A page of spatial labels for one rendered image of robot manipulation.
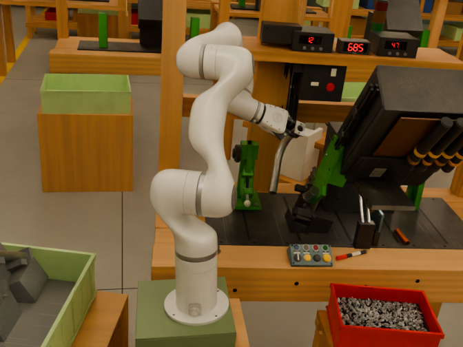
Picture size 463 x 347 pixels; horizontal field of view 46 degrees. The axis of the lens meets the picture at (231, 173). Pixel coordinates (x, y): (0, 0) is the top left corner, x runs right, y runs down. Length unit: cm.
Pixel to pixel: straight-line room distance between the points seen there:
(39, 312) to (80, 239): 191
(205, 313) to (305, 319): 160
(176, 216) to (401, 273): 95
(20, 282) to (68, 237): 192
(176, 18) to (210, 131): 80
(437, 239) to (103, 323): 131
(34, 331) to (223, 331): 57
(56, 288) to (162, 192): 63
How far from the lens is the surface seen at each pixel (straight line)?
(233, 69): 152
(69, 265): 191
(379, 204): 197
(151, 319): 161
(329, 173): 205
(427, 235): 234
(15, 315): 181
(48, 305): 185
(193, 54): 157
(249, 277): 194
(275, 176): 210
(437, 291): 220
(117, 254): 354
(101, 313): 189
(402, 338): 180
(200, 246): 148
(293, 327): 310
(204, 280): 154
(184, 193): 141
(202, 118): 148
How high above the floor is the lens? 201
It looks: 26 degrees down
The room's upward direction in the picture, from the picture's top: 5 degrees clockwise
